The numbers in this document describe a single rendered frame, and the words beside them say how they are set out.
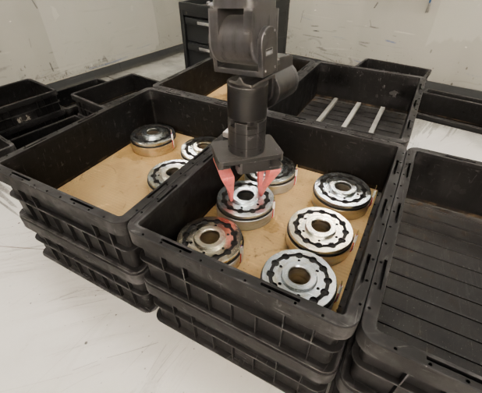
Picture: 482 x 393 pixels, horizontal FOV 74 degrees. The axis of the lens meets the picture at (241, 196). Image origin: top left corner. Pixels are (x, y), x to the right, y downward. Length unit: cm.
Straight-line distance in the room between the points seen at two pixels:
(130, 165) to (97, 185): 9
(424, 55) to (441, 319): 341
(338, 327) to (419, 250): 28
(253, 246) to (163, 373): 24
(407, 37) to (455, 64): 51
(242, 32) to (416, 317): 42
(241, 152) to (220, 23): 17
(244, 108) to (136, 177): 33
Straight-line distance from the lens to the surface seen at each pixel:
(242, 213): 53
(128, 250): 49
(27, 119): 197
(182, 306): 49
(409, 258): 58
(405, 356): 35
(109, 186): 69
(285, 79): 50
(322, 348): 40
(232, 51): 43
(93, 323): 65
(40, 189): 56
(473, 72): 379
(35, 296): 73
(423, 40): 378
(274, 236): 54
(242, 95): 44
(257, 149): 48
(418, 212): 67
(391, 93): 103
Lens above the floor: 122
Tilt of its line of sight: 39 degrees down
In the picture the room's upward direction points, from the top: straight up
